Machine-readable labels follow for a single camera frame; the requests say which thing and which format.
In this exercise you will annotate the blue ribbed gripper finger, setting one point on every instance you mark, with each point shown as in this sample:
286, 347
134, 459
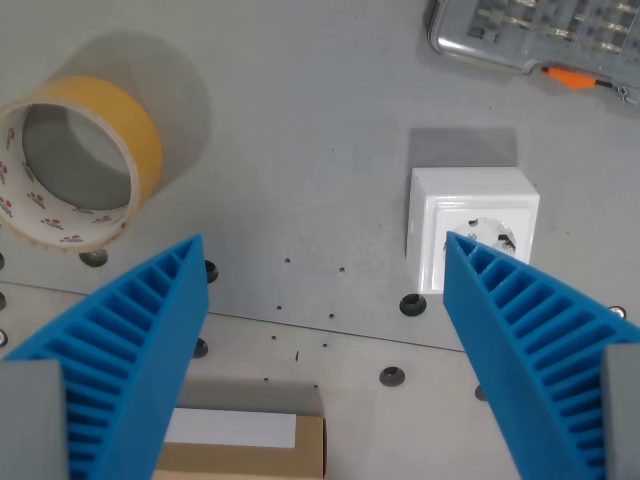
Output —
535, 360
135, 345

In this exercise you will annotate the brown cardboard box white label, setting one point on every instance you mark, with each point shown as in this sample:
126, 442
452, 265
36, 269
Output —
245, 445

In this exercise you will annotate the transparent plastic bit case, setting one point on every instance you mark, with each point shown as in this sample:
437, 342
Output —
540, 30

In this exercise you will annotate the white wall socket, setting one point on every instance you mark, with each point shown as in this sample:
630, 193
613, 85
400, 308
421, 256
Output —
475, 200

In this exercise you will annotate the yellow adhesive tape roll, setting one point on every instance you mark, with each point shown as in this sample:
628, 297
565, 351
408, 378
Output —
80, 160

